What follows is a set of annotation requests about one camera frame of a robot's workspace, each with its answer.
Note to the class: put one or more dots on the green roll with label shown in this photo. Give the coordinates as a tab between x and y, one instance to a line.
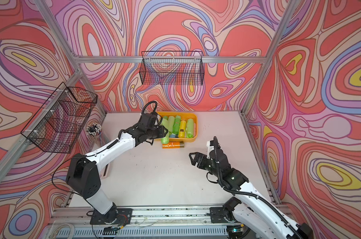
176	126

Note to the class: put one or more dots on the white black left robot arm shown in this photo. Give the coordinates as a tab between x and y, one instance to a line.
84	170

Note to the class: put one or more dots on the black wire basket left wall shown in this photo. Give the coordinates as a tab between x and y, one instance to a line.
59	122

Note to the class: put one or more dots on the green yellow trash bag roll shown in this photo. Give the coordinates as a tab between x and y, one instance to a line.
182	129

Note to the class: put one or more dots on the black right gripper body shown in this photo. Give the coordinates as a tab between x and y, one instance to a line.
207	165

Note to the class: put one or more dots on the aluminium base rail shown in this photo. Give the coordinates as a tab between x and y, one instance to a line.
142	216

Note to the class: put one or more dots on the pink calculator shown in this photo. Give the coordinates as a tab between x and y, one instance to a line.
105	171

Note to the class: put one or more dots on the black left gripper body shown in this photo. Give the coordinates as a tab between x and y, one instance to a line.
155	133

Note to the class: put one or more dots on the light green roll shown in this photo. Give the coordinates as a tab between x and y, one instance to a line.
171	121
165	124
190	128

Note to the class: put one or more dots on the black wire basket wall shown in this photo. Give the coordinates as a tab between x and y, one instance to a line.
59	122
172	68

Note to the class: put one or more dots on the black wire basket back wall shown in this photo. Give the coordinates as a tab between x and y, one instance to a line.
172	68

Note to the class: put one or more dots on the orange plastic storage box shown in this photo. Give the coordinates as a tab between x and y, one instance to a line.
184	116

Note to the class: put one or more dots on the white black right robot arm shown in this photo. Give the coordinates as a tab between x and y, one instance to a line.
247	205

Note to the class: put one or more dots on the cup of pens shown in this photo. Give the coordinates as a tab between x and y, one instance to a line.
94	131

